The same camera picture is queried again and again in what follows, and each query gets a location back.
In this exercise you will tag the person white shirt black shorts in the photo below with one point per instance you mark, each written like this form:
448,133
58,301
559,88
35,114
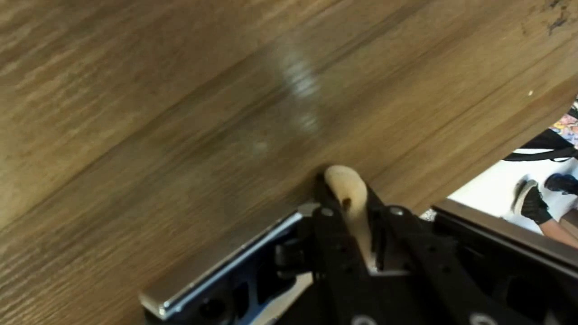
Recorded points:
533,204

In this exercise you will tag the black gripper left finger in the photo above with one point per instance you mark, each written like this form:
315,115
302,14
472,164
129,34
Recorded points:
331,263

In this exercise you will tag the tan potato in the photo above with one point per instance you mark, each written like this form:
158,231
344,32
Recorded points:
347,189

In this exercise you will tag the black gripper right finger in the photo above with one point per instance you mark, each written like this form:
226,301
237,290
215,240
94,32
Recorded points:
416,263

